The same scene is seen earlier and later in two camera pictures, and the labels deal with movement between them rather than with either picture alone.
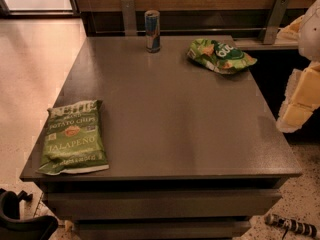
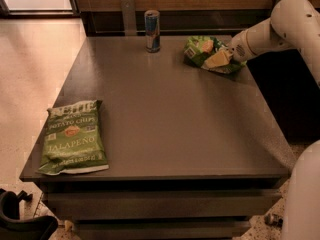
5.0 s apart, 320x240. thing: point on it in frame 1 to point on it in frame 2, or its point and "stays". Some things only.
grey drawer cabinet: [193, 154] stays
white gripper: [310, 37] to [238, 48]
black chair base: [13, 227] stays
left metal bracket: [129, 17] stays
